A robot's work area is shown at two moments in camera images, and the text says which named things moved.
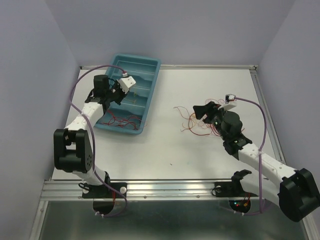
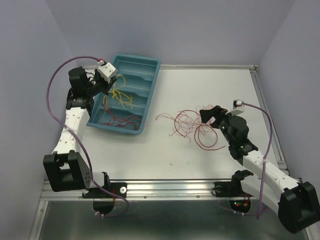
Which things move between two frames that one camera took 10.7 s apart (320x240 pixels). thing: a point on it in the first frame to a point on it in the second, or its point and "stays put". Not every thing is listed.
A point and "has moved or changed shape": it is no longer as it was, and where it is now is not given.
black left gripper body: (116, 93) to (101, 85)
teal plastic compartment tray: (131, 115) stays put
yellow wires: (134, 101) has moved or changed shape
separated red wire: (121, 122) stays put
